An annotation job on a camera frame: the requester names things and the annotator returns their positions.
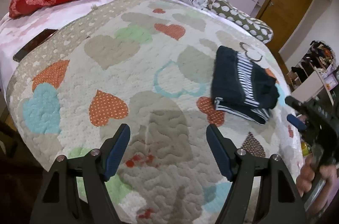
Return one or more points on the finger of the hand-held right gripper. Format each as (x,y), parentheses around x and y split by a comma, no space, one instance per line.
(296,120)
(292,101)

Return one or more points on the dark navy striped pants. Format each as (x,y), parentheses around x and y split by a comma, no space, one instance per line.
(233,81)

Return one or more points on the person's right hand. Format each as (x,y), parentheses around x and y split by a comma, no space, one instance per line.
(307,176)

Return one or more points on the white board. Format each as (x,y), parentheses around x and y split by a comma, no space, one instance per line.
(309,86)

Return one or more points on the wooden door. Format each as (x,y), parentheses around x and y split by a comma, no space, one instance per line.
(288,1)

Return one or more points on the olive dotted pillow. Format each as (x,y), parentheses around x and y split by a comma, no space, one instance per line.
(243,20)

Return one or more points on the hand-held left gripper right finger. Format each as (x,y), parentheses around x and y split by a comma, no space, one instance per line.
(219,155)

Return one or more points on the heart-patterned quilt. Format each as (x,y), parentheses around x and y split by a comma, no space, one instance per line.
(159,60)

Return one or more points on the cluttered shelf rack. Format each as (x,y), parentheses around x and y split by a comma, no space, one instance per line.
(320,54)

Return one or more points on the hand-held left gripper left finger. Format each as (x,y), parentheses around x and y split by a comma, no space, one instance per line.
(116,152)

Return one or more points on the dark phone on sheet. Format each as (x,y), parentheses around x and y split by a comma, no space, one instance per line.
(34,45)

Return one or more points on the white bed sheet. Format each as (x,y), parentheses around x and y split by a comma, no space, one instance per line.
(31,25)

